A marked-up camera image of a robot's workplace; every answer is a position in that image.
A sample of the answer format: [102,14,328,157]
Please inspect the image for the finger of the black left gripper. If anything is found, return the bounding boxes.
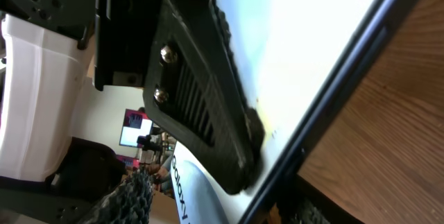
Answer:
[143,0,264,195]

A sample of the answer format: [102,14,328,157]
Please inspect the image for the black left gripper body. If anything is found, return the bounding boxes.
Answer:
[94,0,162,91]

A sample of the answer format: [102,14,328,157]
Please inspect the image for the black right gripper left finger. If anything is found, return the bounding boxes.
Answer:
[78,169,153,224]

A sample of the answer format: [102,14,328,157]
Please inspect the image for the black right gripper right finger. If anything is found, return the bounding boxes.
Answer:
[276,175,363,224]

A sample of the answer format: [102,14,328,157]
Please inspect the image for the Samsung Galaxy smartphone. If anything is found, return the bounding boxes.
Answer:
[170,0,436,224]

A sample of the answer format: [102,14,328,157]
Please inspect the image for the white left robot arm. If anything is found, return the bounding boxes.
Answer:
[1,0,270,223]

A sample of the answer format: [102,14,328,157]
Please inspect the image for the background monitor screen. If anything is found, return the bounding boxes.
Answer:
[119,109,153,148]

